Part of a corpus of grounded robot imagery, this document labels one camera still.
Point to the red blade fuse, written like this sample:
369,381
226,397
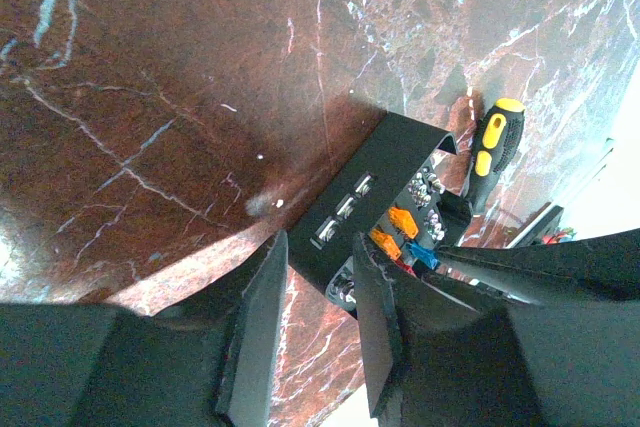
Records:
407,268

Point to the yellow black handle screwdriver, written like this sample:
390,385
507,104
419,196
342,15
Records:
495,143

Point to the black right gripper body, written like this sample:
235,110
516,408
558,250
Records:
545,222

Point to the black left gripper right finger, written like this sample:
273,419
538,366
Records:
567,363

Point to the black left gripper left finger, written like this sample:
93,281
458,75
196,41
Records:
208,360

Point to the blue blade fuse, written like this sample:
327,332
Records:
427,256

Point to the orange blade fuse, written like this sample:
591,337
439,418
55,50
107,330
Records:
403,220
386,243

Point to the black fuse box base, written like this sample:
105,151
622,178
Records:
393,167

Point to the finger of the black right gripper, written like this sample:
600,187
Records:
599,268
447,293

